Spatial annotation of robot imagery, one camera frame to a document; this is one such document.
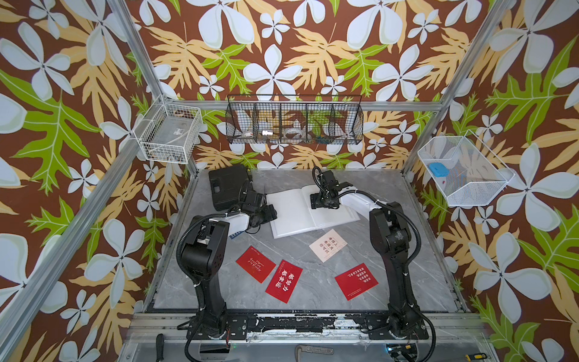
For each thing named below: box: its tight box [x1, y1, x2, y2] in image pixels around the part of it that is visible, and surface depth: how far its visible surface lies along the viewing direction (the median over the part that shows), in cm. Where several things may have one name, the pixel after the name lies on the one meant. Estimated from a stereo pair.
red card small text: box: [334, 262, 380, 301], surface depth 86 cm
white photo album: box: [266, 185, 361, 240], surface depth 103 cm
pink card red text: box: [309, 228, 348, 264], surface depth 95 cm
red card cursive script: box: [235, 245, 277, 284], surface depth 90 cm
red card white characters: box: [265, 259, 304, 304], surface depth 86 cm
